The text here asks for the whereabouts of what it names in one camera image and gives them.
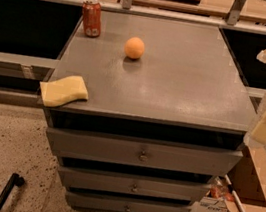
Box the orange fruit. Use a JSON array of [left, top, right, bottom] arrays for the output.
[[124, 37, 145, 60]]

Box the yellow sponge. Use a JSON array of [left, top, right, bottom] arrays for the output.
[[39, 75, 89, 108]]

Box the black tool on floor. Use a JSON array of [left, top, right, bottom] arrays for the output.
[[0, 173, 25, 211]]

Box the red soda can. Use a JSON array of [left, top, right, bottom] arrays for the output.
[[82, 0, 102, 38]]

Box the grey drawer cabinet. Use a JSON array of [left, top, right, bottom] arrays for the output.
[[45, 12, 255, 209]]

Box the top grey drawer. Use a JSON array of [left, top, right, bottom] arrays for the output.
[[46, 127, 243, 176]]

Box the cardboard box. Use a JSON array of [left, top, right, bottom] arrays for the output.
[[190, 147, 266, 212]]

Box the bottom grey drawer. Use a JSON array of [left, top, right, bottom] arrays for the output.
[[65, 191, 191, 212]]

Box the grey drawer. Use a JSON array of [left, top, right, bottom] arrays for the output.
[[58, 166, 210, 204], [46, 127, 243, 176], [65, 191, 191, 212]]

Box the middle grey drawer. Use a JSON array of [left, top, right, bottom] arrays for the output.
[[58, 166, 210, 204]]

